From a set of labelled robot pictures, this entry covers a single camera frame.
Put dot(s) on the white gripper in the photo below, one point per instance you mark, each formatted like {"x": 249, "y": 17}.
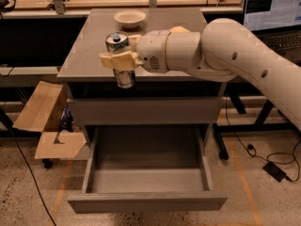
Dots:
{"x": 151, "y": 50}

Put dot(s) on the silver redbull can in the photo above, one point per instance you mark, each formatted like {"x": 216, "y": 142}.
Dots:
{"x": 118, "y": 42}

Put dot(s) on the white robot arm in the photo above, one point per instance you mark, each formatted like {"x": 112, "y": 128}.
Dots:
{"x": 223, "y": 50}

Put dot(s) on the grey drawer cabinet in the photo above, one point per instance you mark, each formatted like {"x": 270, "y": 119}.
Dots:
{"x": 171, "y": 96}

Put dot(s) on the closed grey top drawer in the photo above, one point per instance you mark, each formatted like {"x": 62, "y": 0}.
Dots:
{"x": 145, "y": 110}

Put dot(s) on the open grey middle drawer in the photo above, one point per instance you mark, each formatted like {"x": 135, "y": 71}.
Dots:
{"x": 161, "y": 168}

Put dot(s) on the white ceramic bowl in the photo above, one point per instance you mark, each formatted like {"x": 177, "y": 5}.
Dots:
{"x": 130, "y": 18}

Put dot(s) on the yellow sponge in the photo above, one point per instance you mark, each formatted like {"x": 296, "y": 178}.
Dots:
{"x": 179, "y": 29}

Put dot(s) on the open cardboard box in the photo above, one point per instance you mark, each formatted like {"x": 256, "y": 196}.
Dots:
{"x": 42, "y": 113}

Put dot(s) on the black headphones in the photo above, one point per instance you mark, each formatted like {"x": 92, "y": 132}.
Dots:
{"x": 7, "y": 5}

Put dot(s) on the black laptop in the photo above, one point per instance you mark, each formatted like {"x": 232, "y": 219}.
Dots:
{"x": 277, "y": 23}

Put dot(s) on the black laptop stand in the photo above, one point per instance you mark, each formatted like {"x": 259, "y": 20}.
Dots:
{"x": 246, "y": 111}

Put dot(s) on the black power adapter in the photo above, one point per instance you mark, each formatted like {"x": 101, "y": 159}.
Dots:
{"x": 276, "y": 172}

